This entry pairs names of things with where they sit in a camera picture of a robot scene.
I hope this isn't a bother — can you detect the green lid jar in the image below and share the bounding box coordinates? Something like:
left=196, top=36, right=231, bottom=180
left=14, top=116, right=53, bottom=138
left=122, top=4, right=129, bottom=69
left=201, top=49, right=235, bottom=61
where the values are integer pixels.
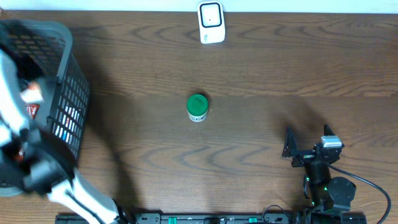
left=187, top=94, right=208, bottom=123

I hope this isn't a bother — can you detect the white blue medicine box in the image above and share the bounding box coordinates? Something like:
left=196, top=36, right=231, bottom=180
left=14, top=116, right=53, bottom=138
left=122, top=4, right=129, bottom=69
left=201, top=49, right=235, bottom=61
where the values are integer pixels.
left=52, top=106, right=83, bottom=145

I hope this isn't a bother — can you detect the red Top chocolate bar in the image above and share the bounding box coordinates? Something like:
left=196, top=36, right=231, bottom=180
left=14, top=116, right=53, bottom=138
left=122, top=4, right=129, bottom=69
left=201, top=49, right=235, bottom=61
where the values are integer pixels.
left=26, top=104, right=40, bottom=119

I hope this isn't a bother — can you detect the small orange box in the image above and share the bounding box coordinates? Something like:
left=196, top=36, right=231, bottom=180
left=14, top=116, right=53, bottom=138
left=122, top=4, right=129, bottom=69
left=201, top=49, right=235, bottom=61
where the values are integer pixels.
left=21, top=82, right=44, bottom=103

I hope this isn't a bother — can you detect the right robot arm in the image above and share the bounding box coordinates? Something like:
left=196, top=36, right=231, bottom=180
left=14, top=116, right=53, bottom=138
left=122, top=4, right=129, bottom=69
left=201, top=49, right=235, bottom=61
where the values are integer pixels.
left=282, top=124, right=367, bottom=224

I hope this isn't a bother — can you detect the white barcode scanner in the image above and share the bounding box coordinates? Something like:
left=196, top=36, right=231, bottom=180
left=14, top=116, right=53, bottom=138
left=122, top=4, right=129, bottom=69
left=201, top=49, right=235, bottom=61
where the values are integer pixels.
left=197, top=1, right=226, bottom=44

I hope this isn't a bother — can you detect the grey plastic mesh basket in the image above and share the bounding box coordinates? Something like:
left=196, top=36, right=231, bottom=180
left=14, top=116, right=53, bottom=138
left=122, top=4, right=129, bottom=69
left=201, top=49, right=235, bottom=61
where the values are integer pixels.
left=0, top=19, right=91, bottom=197

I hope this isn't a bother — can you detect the black mounting rail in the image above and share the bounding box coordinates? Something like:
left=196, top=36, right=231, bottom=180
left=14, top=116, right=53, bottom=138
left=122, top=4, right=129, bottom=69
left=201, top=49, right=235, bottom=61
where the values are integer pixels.
left=55, top=212, right=293, bottom=224

